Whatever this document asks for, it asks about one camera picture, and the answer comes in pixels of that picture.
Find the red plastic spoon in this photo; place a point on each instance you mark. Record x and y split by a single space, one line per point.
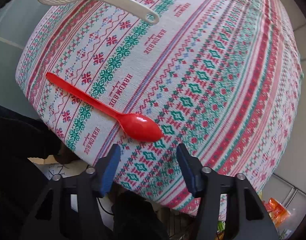
143 127

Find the patterned woven tablecloth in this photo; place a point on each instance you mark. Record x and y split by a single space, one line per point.
193 67

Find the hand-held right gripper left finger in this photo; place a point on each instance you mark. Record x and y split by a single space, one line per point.
110 170

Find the orange snack packet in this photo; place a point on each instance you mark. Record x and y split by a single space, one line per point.
277 210

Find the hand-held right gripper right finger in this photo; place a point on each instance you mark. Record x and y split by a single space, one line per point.
189 172

